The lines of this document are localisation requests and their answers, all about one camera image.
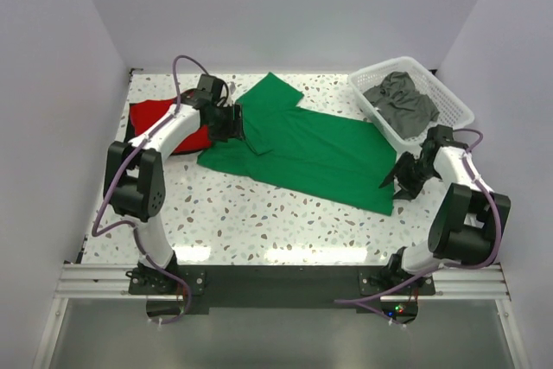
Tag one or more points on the green t-shirt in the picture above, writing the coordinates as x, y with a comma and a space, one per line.
322, 155

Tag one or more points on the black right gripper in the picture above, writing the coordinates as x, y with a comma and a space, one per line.
408, 188

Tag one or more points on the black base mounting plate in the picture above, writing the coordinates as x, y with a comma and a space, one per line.
210, 287

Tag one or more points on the white plastic basket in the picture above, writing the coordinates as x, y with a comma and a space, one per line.
452, 111

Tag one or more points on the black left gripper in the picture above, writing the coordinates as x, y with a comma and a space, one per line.
234, 128

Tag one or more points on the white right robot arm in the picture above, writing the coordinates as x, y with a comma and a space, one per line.
467, 229

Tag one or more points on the black folded t-shirt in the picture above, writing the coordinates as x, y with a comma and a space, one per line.
130, 131

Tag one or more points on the aluminium frame rail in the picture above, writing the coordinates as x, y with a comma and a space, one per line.
95, 323

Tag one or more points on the red folded t-shirt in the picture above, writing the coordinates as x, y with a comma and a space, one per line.
181, 130

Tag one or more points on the grey t-shirt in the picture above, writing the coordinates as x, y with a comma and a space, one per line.
407, 111

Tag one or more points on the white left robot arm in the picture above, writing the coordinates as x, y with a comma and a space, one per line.
135, 186

